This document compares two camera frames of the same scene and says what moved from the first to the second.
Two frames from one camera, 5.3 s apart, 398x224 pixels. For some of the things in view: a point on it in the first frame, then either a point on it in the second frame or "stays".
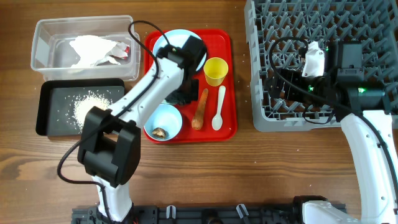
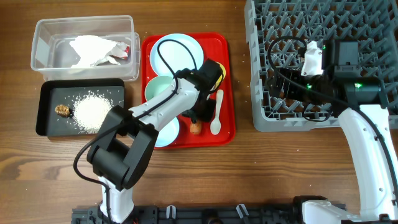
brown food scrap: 158,132 to 63,110
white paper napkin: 93,50 stays
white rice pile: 84,103 stays
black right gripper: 280,82 stays
